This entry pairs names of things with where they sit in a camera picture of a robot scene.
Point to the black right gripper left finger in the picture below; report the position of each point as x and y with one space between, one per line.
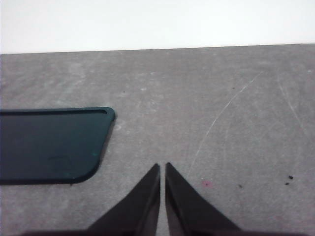
137 211

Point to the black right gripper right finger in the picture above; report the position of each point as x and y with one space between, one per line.
187 211

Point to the dark teal rectangular tray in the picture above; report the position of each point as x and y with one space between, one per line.
49 145

